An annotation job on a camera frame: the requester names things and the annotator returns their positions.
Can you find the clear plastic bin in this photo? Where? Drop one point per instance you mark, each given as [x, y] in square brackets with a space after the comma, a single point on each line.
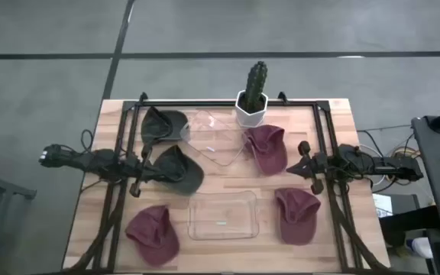
[224, 215]
[216, 137]

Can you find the white hexagonal plant pot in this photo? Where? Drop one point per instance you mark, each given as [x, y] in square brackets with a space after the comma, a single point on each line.
[248, 118]

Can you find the black metal table frame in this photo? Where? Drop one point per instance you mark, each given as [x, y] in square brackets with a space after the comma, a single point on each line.
[224, 103]

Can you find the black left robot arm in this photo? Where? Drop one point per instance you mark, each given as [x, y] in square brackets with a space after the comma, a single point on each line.
[90, 162]

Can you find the dark green baseball cap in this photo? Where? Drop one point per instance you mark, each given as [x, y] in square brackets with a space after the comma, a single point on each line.
[183, 172]
[159, 124]

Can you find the white paper label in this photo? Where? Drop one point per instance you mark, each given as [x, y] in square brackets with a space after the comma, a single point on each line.
[382, 204]

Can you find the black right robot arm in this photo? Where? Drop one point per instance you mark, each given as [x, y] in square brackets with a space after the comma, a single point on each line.
[376, 164]

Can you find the green cactus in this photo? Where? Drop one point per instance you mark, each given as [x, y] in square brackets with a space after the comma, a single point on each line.
[256, 84]

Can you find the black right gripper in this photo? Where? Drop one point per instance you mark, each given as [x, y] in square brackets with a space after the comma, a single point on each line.
[315, 168]

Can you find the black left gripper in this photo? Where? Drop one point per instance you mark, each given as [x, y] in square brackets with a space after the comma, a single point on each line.
[142, 170]

